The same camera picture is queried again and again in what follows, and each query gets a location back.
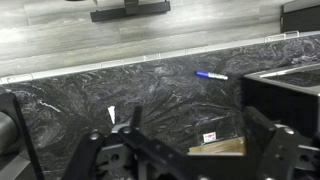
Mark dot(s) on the black floor stand base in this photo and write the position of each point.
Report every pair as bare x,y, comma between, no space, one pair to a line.
131,10

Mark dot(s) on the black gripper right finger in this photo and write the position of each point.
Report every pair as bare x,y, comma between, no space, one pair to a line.
283,153

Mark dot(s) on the black upright panel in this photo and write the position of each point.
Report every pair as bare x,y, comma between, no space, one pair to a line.
300,20

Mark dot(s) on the blue capped white marker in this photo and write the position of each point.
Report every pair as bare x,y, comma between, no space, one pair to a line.
213,75

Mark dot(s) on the white paper scrap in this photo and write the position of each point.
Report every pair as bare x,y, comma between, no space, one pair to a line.
112,115

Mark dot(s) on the tan cardboard box with label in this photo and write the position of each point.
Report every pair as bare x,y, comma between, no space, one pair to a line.
230,146

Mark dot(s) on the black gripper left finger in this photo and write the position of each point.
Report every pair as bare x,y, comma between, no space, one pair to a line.
150,148

